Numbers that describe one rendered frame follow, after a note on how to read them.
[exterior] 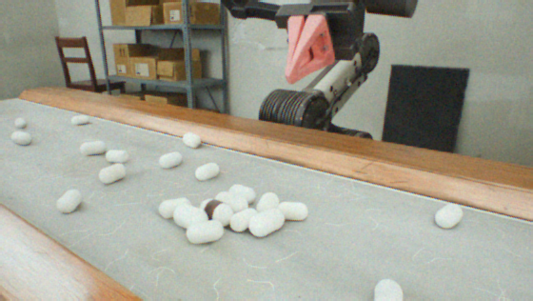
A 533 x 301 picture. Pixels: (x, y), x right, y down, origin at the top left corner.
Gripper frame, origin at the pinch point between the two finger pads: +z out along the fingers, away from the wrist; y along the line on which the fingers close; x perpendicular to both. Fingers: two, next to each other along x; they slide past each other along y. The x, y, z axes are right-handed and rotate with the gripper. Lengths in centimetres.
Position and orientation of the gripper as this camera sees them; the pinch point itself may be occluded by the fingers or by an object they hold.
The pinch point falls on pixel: (291, 74)
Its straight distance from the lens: 41.4
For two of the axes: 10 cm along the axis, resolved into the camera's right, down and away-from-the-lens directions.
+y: 8.2, 1.9, -5.3
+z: -4.5, 8.0, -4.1
